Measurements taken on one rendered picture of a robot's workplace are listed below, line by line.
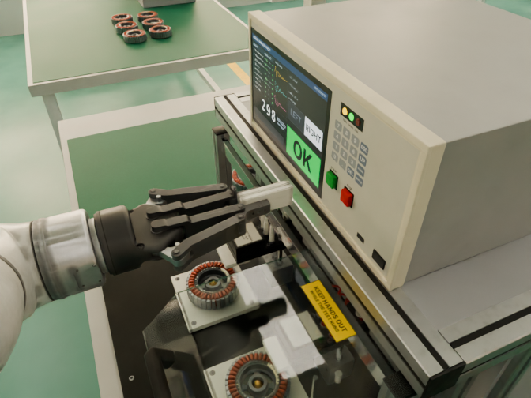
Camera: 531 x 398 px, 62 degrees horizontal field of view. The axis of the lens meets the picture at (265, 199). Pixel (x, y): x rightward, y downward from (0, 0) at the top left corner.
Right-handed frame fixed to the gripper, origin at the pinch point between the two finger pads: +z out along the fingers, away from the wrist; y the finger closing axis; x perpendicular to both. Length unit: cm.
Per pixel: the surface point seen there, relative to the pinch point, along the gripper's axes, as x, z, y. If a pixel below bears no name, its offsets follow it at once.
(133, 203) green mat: -43, -13, -61
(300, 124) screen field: 3.4, 9.8, -9.7
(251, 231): -26.1, 6.0, -20.5
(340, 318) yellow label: -11.5, 4.8, 12.8
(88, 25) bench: -44, -7, -220
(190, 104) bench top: -44, 18, -111
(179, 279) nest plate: -40.0, -9.0, -26.4
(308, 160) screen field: -1.1, 9.8, -6.7
